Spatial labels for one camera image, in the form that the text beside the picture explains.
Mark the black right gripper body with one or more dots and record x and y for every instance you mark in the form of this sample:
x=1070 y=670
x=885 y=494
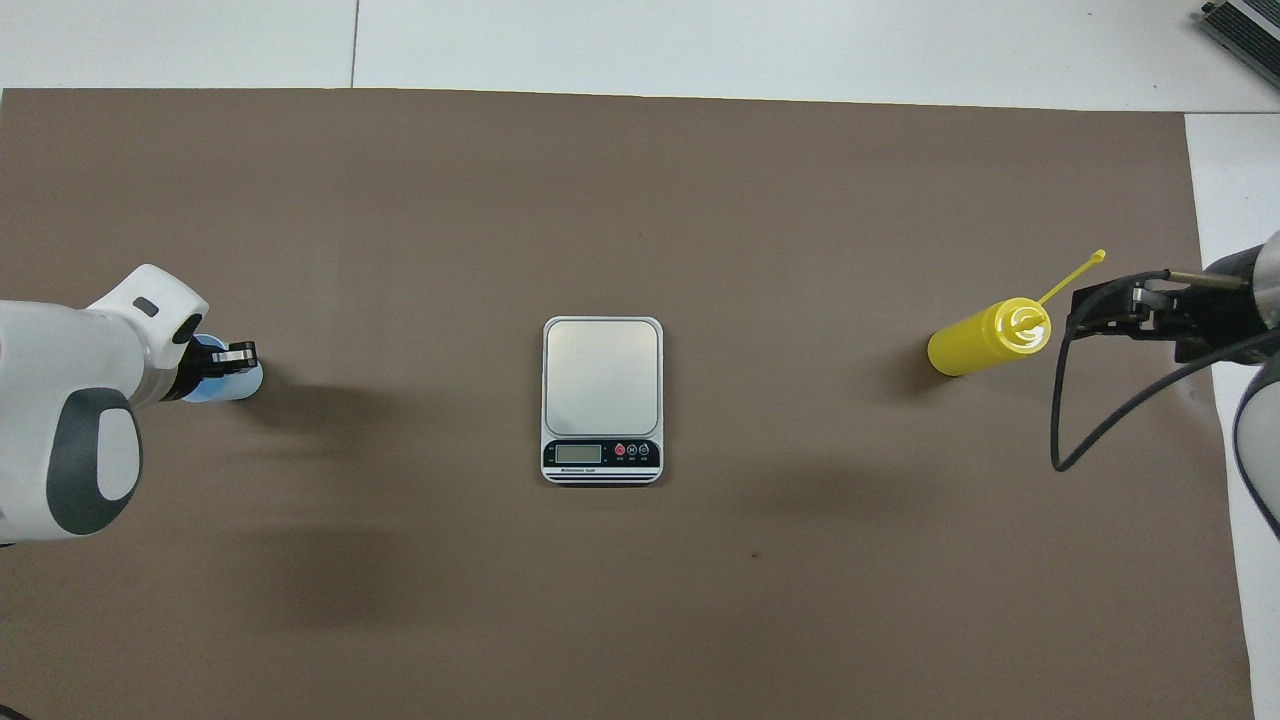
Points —
x=1215 y=320

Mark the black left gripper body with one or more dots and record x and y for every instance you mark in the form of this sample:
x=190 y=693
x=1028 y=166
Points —
x=195 y=365

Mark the light blue plastic cup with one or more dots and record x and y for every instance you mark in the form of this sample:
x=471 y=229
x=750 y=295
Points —
x=245 y=387

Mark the yellow squeeze bottle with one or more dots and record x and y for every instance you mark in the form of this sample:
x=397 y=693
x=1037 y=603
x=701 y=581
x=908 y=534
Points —
x=975 y=340

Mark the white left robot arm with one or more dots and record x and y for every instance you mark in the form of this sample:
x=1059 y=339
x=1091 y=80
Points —
x=60 y=350

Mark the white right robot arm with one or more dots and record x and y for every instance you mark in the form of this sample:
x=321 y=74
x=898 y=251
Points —
x=1266 y=430

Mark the silver digital kitchen scale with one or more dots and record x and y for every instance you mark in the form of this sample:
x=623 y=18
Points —
x=600 y=375

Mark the grey ribbed metal device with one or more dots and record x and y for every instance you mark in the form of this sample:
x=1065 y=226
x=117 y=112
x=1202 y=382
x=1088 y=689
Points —
x=1245 y=35

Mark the brown paper table mat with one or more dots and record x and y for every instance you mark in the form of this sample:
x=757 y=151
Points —
x=600 y=200

